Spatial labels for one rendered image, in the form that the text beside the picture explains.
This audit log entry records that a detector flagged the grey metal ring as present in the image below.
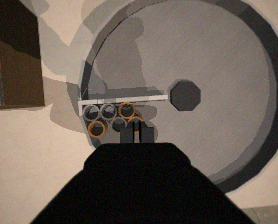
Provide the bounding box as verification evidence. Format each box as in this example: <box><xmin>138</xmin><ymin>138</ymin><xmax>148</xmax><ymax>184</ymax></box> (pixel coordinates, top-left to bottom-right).
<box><xmin>100</xmin><ymin>103</ymin><xmax>119</xmax><ymax>120</ymax></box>
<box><xmin>83</xmin><ymin>104</ymin><xmax>101</xmax><ymax>121</ymax></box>
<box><xmin>110</xmin><ymin>116</ymin><xmax>128</xmax><ymax>134</ymax></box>

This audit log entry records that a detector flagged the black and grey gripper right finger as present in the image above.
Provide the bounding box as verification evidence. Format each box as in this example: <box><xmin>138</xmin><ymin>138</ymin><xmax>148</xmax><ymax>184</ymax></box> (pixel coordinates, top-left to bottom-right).
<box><xmin>139</xmin><ymin>121</ymin><xmax>154</xmax><ymax>143</ymax></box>

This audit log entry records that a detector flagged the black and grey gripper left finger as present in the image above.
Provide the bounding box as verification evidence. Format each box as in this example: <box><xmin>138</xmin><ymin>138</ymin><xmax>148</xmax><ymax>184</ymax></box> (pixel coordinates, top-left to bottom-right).
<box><xmin>120</xmin><ymin>121</ymin><xmax>135</xmax><ymax>143</ymax></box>

